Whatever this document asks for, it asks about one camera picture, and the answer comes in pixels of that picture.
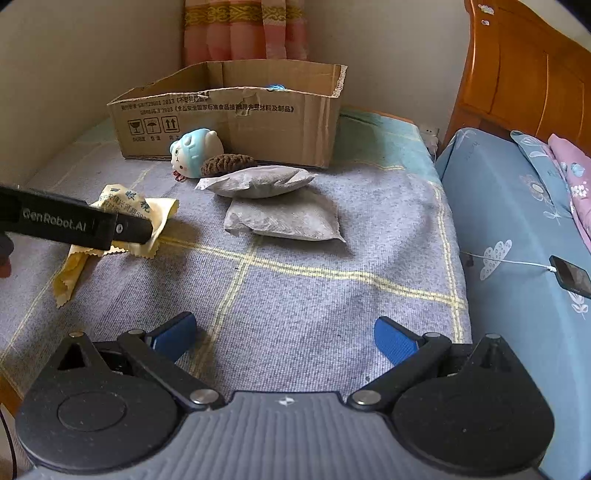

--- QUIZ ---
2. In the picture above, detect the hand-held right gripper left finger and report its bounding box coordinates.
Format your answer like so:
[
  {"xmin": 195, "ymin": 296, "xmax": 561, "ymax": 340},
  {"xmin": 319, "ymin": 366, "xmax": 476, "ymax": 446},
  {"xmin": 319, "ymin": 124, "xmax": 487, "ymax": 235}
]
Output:
[{"xmin": 39, "ymin": 311, "xmax": 225, "ymax": 412}]

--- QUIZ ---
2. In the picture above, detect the wooden headboard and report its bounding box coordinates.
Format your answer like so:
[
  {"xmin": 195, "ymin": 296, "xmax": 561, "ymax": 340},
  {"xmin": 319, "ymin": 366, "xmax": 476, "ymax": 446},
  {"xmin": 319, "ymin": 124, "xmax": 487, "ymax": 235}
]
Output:
[{"xmin": 438, "ymin": 0, "xmax": 591, "ymax": 153}]

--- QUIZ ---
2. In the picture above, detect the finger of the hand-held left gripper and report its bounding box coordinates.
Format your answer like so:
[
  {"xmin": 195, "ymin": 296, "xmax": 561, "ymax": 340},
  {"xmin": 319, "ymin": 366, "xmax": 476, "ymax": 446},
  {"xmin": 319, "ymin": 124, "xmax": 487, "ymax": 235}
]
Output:
[{"xmin": 113, "ymin": 216, "xmax": 156, "ymax": 246}]

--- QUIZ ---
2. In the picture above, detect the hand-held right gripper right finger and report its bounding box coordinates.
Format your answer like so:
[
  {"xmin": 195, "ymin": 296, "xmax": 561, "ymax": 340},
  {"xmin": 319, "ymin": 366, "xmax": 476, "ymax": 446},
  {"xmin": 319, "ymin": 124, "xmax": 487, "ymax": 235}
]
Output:
[{"xmin": 347, "ymin": 316, "xmax": 532, "ymax": 409}]

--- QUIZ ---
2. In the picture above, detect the blue and white plush toy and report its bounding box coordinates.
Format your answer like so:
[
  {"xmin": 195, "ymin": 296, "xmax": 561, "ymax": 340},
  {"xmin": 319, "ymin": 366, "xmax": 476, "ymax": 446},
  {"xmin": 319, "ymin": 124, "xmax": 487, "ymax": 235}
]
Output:
[{"xmin": 169, "ymin": 129, "xmax": 225, "ymax": 181}]

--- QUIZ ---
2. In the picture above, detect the brown cardboard box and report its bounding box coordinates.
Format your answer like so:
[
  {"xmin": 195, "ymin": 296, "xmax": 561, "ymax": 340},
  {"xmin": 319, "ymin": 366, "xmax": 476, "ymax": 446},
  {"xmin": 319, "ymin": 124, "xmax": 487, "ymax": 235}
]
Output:
[{"xmin": 107, "ymin": 61, "xmax": 348, "ymax": 169}]

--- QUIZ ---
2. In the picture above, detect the grey-blue floral pillow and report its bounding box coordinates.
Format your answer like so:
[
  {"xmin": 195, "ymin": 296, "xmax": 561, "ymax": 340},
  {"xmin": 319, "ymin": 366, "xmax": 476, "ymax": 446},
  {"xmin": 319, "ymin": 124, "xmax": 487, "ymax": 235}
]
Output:
[{"xmin": 510, "ymin": 130, "xmax": 591, "ymax": 250}]

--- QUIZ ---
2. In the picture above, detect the white charging cable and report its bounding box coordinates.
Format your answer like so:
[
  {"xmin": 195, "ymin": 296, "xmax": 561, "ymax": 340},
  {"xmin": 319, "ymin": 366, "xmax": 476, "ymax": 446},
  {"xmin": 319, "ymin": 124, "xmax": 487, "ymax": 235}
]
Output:
[{"xmin": 459, "ymin": 251, "xmax": 557, "ymax": 272}]

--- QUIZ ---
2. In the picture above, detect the brown fuzzy scrunchie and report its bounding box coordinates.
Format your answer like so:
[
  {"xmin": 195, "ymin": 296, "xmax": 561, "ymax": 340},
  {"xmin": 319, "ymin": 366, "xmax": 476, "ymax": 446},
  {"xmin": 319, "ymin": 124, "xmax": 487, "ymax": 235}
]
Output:
[{"xmin": 200, "ymin": 154, "xmax": 259, "ymax": 177}]

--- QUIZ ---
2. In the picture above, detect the grey sachet bag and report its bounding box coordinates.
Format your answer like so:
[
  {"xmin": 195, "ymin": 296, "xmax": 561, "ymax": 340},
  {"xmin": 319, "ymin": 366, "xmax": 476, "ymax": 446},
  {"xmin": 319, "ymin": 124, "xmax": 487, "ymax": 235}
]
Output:
[
  {"xmin": 195, "ymin": 165, "xmax": 317, "ymax": 199},
  {"xmin": 223, "ymin": 188, "xmax": 347, "ymax": 244}
]

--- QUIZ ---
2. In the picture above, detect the yellow cleaning cloth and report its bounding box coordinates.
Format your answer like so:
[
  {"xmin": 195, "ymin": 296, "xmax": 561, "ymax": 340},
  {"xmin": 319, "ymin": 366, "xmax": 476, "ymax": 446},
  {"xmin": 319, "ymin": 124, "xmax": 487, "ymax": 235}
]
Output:
[{"xmin": 54, "ymin": 184, "xmax": 179, "ymax": 308}]

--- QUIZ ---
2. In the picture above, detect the black smartphone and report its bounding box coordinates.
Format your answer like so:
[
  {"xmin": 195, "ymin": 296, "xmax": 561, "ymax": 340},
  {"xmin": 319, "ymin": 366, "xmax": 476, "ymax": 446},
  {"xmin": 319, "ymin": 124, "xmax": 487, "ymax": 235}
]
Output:
[{"xmin": 549, "ymin": 256, "xmax": 591, "ymax": 298}]

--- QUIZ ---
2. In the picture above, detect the blue floral bed sheet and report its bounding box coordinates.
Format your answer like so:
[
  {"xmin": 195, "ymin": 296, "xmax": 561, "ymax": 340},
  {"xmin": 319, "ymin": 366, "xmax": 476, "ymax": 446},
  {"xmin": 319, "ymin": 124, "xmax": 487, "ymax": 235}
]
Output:
[{"xmin": 435, "ymin": 128, "xmax": 591, "ymax": 480}]

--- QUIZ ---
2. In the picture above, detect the pink floral pillow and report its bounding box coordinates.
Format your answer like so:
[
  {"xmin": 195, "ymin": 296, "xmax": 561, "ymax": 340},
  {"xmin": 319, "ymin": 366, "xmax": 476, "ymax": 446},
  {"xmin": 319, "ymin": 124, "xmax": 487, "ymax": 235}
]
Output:
[{"xmin": 549, "ymin": 134, "xmax": 591, "ymax": 232}]

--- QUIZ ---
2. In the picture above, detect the pink patterned curtain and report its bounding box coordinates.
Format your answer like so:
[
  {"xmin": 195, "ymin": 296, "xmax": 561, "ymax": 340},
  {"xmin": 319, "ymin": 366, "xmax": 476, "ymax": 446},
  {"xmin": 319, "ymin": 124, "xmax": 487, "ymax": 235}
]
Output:
[{"xmin": 184, "ymin": 0, "xmax": 309, "ymax": 68}]

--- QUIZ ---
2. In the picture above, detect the grey and green checkered blanket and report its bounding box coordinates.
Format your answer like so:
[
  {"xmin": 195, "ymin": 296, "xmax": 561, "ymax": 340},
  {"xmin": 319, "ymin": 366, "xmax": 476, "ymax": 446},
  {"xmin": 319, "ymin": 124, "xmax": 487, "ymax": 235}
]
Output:
[{"xmin": 0, "ymin": 111, "xmax": 472, "ymax": 407}]

